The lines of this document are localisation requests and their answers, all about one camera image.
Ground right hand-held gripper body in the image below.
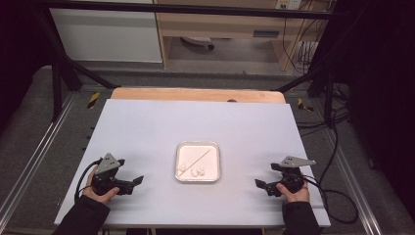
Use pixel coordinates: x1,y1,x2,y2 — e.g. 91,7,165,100
264,156,317,198

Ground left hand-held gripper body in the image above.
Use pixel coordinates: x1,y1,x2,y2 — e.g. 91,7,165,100
91,152,135,197

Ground square metal tray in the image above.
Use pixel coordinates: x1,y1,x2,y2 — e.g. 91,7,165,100
174,140,222,183

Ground thin wooden skewer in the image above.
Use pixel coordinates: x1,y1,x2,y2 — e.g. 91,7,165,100
177,148,211,178

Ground person's right hand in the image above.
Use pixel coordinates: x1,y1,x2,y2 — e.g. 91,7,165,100
276,181,310,204

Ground person's left hand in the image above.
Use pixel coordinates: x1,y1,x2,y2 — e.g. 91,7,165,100
81,165,121,206

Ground wooden table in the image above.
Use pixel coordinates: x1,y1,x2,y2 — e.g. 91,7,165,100
110,86,287,105

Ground white cabinet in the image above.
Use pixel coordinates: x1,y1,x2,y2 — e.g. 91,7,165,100
48,0,163,64

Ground dark curtain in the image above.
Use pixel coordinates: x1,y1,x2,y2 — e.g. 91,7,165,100
331,0,415,216
0,0,55,135

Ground office chair base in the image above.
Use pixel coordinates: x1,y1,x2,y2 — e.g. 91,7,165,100
180,35,216,51

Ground light wooden desk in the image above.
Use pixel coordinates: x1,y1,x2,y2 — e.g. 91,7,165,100
153,0,329,71

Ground white power strip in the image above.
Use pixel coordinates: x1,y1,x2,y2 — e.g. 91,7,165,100
274,0,303,11

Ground left hand-held gripper cable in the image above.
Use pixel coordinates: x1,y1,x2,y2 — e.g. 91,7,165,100
73,158,103,204

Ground hand-held gripper cable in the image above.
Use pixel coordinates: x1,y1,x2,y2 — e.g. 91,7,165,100
302,175,360,225
73,158,103,204

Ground right hand-held gripper cable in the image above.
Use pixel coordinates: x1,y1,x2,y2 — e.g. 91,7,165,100
302,175,360,225

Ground aluminium floor rail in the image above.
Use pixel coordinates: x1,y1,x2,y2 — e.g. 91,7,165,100
326,128,384,235
0,92,80,224

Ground black floor cables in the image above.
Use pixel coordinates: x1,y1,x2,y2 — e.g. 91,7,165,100
295,82,351,138

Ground hanging black cables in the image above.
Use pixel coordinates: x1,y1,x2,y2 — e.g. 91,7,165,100
281,0,328,75

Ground black metal frame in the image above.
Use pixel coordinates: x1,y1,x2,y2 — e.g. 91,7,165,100
32,0,342,122

